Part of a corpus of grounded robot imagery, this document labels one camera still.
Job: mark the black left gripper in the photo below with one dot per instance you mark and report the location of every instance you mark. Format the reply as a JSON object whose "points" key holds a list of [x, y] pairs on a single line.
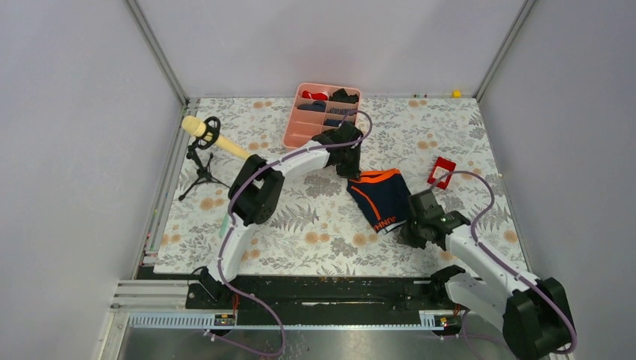
{"points": [[352, 172]]}

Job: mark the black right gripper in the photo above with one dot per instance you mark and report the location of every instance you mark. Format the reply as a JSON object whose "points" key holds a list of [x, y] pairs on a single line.
{"points": [[408, 239]]}

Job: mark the navy orange boxer underwear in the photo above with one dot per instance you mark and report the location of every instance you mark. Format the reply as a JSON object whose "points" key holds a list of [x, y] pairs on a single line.
{"points": [[382, 197]]}

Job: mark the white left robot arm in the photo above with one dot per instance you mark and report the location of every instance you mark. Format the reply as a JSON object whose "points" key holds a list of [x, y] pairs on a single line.
{"points": [[256, 190]]}

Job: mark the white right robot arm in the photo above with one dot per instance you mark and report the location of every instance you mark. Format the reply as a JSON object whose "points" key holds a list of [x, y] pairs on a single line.
{"points": [[532, 314]]}

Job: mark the blue rolled garment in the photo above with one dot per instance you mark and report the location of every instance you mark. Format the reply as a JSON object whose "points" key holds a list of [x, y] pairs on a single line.
{"points": [[332, 123]]}

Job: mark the striped rolled garment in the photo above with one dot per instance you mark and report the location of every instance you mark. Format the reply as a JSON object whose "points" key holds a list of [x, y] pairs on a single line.
{"points": [[342, 112]]}

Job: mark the red small box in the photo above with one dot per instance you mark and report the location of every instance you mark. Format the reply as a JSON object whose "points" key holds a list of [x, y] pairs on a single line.
{"points": [[440, 175]]}

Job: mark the floral table mat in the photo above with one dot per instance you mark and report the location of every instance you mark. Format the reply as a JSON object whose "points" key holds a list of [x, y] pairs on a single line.
{"points": [[317, 228]]}

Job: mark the pink compartment organizer box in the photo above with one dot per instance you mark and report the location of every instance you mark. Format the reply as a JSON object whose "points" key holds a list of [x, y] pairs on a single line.
{"points": [[303, 125]]}

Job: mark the navy rolled garment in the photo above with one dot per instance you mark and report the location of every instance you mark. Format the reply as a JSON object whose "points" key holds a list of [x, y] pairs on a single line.
{"points": [[316, 106]]}

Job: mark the black rolled garment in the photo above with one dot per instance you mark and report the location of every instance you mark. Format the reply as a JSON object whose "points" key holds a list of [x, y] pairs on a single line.
{"points": [[342, 96]]}

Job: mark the red rolled garment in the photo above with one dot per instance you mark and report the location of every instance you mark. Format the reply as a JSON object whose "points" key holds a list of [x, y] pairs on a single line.
{"points": [[317, 96]]}

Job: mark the mint green microphone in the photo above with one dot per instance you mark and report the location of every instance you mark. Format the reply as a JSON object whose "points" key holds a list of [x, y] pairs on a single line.
{"points": [[226, 222]]}

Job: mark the yellow microphone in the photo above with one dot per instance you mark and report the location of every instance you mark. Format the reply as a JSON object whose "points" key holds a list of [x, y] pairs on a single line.
{"points": [[207, 133]]}

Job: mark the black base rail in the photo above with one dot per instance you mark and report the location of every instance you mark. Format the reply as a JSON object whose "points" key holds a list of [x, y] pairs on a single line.
{"points": [[323, 301]]}

